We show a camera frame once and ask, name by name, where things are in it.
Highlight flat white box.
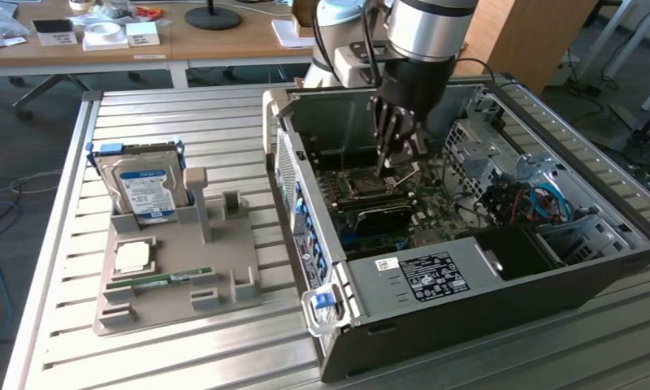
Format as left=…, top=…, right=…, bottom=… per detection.
left=81, top=30, right=131, bottom=53

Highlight blue wire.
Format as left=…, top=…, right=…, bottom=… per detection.
left=524, top=184, right=575, bottom=225

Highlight white box with black top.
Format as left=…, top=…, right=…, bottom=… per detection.
left=32, top=19, right=79, bottom=47

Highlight metal socket cover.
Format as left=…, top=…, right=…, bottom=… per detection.
left=392, top=161, right=421, bottom=190

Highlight metal disk bay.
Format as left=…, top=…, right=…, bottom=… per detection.
left=535, top=214, right=631, bottom=266

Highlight green RAM stick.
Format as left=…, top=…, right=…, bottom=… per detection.
left=108, top=266, right=216, bottom=289

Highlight grey power supply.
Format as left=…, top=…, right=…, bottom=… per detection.
left=333, top=238, right=508, bottom=327

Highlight black graphics card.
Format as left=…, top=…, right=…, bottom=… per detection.
left=353, top=204, right=416, bottom=237

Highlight grey parts rack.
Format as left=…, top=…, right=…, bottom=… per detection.
left=91, top=166, right=264, bottom=337

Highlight clear plastic bag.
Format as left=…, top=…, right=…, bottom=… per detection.
left=0, top=0, right=32, bottom=38

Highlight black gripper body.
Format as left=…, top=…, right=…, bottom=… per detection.
left=376, top=56, right=456, bottom=119

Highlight small cardboard box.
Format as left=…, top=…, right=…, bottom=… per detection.
left=291, top=0, right=320, bottom=39

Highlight wooden desk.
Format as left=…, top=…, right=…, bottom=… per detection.
left=0, top=0, right=327, bottom=89

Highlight white floor cable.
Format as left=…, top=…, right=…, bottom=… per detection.
left=0, top=169, right=61, bottom=194

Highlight plain white box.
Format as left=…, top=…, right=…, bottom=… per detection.
left=125, top=20, right=161, bottom=49

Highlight perforated metal drive cage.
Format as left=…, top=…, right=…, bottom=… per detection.
left=443, top=119, right=521, bottom=193

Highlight silver CPU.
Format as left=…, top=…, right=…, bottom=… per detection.
left=113, top=242, right=153, bottom=275

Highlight white booklet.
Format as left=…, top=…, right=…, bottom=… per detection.
left=271, top=19, right=316, bottom=51

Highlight CPU socket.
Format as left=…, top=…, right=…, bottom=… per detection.
left=337, top=167, right=400, bottom=201

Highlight hard disk with blue caddy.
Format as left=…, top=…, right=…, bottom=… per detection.
left=85, top=140, right=196, bottom=225

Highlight open black PC case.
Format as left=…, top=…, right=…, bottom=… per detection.
left=263, top=72, right=650, bottom=384

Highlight orange small parts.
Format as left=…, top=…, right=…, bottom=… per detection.
left=131, top=4, right=167, bottom=21

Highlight white tape roll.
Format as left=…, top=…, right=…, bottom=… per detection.
left=84, top=21, right=123, bottom=40

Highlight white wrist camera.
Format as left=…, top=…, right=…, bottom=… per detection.
left=332, top=45, right=384, bottom=89

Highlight red wire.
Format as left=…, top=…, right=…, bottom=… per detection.
left=508, top=188, right=523, bottom=225

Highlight black round lamp base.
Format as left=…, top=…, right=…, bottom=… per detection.
left=183, top=0, right=245, bottom=31

